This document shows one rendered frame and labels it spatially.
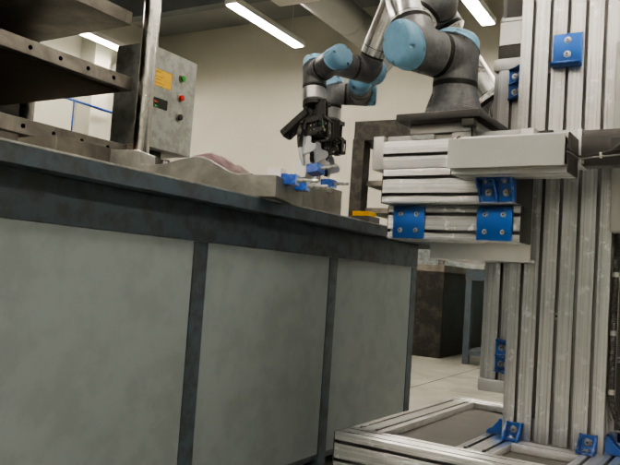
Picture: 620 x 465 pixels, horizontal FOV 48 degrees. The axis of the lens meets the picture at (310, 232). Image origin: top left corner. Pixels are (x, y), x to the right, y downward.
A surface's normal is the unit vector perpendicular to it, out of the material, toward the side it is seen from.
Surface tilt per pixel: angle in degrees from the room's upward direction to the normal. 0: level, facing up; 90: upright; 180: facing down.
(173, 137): 90
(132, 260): 90
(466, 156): 90
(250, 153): 90
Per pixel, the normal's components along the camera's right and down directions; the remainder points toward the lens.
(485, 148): -0.54, -0.09
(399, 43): -0.82, 0.03
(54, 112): 0.87, 0.03
